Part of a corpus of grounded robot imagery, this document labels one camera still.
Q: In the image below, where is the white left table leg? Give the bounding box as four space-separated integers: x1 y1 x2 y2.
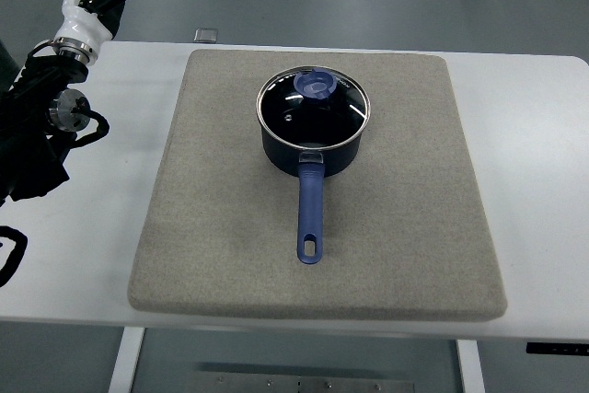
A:
108 327 145 393

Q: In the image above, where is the small metal floor plate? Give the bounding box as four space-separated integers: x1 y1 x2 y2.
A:
193 28 218 43

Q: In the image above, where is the black curved robot part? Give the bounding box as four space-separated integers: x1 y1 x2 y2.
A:
1 225 29 287

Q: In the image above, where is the beige fabric mat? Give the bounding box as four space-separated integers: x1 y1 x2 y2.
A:
128 50 507 321

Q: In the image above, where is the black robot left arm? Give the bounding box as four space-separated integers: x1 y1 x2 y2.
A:
1 40 110 202

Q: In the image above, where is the dark blue saucepan blue handle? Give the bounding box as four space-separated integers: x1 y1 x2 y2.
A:
258 119 366 265

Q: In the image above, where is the black table control panel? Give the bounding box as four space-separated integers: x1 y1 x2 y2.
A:
525 341 589 356

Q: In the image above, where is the white right table leg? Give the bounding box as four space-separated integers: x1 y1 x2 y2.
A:
456 340 486 393

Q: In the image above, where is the grey metal base plate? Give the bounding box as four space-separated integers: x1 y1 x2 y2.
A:
184 371 415 393

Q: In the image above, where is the glass pot lid blue knob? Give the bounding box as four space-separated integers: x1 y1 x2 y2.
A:
256 66 371 148

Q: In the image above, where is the white table leg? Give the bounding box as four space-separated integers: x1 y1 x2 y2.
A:
456 340 486 393
108 327 145 393

